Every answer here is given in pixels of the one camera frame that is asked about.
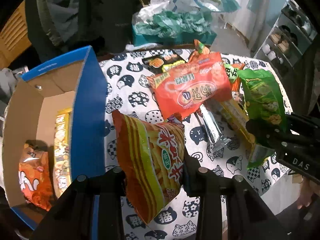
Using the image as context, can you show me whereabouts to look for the small black snack packet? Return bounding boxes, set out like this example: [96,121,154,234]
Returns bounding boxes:
[232,91,245,109]

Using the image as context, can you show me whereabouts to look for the black yellow snack bag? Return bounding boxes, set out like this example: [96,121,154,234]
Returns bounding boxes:
[142,50,185,74]

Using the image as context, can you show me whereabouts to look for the silver long snack bar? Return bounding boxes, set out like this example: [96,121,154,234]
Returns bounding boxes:
[200,103,231,151]

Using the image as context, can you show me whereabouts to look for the person right hand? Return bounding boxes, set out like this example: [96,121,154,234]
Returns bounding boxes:
[297,178,320,209]

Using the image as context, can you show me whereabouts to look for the teal crumpled plastic bags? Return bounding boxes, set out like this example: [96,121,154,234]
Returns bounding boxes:
[132,6,217,47]

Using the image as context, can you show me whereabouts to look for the cat pattern tablecloth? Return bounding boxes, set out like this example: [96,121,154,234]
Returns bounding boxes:
[100,50,298,239]

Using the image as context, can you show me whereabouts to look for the wooden louvered cabinet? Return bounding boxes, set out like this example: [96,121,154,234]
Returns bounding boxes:
[0,0,31,69]

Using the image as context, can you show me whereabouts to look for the orange hand-print snack bag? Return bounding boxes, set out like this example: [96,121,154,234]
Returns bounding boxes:
[18,143,54,211]

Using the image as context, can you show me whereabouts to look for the orange green pea snack bag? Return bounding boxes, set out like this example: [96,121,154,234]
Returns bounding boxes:
[188,39,245,92]

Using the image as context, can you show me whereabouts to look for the large red chip bag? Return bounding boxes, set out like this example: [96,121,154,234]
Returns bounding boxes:
[147,52,232,119]

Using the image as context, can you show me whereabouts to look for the orange striped fries snack bag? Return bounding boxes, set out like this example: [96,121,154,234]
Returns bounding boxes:
[112,110,185,224]

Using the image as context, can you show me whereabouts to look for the shoe rack with shoes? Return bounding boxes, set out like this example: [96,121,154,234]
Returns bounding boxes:
[254,0,317,67]

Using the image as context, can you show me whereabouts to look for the long yellow cracker pack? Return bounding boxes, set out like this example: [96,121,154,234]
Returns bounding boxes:
[54,108,72,197]
[217,99,255,153]

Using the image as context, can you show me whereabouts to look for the hanging dark jackets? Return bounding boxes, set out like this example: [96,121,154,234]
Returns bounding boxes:
[25,0,143,62]

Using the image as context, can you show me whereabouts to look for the blue cardboard box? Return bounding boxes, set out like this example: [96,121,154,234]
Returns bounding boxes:
[1,46,107,229]

